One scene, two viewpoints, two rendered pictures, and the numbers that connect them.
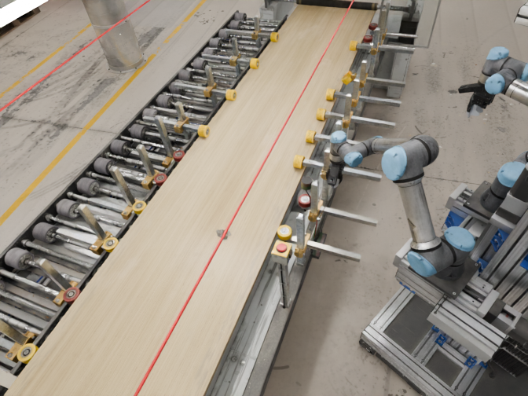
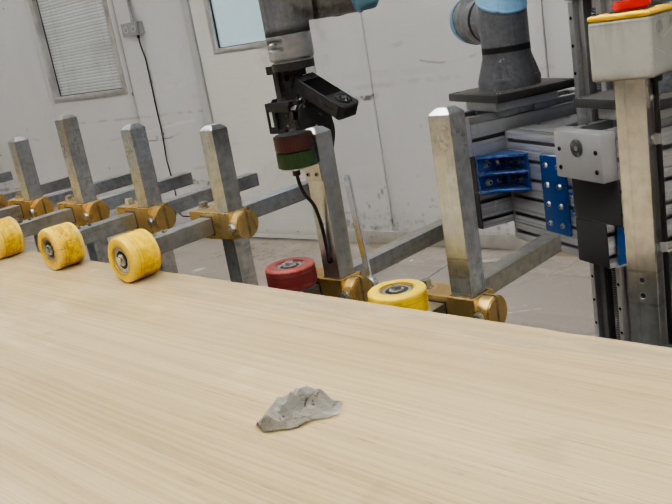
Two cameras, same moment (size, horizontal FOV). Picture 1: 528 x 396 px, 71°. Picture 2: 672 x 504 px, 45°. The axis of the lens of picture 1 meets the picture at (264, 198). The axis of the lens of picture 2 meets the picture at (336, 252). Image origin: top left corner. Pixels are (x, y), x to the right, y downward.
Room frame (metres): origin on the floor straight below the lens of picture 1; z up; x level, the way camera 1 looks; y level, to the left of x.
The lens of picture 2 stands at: (0.90, 0.92, 1.26)
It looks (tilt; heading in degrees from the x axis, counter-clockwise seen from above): 16 degrees down; 289
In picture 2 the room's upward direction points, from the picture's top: 10 degrees counter-clockwise
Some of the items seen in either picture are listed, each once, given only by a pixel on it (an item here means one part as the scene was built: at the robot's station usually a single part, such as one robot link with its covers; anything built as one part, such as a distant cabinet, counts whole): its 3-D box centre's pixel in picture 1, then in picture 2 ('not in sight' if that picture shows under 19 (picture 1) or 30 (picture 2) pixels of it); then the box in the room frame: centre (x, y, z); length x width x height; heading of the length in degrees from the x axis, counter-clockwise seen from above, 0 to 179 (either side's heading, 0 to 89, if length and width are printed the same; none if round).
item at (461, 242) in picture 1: (455, 245); not in sight; (0.79, -0.76, 1.21); 0.13 x 0.12 x 0.14; 111
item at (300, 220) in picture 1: (300, 243); (466, 277); (1.09, -0.17, 0.89); 0.03 x 0.03 x 0.48; 63
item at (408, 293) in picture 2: (284, 236); (401, 324); (1.18, -0.09, 0.85); 0.08 x 0.08 x 0.11
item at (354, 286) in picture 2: (314, 210); (330, 288); (1.34, -0.28, 0.85); 0.13 x 0.06 x 0.05; 153
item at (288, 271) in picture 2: (305, 204); (295, 295); (1.38, -0.24, 0.85); 0.08 x 0.08 x 0.11
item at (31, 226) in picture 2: (356, 119); (102, 203); (2.00, -0.68, 0.95); 0.50 x 0.04 x 0.04; 63
